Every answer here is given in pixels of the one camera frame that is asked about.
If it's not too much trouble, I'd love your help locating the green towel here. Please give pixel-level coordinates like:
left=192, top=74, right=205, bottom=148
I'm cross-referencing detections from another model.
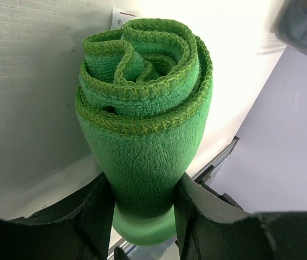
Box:
left=75, top=18, right=213, bottom=245

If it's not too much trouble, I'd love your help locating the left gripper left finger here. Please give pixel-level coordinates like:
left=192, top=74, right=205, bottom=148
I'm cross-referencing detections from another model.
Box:
left=0, top=174, right=115, bottom=259

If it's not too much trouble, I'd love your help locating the clear plastic bin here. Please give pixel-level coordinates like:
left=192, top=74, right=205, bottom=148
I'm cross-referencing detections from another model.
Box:
left=272, top=1, right=307, bottom=56

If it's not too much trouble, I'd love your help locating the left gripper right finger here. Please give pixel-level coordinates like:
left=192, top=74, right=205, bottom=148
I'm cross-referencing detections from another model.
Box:
left=174, top=174, right=307, bottom=259

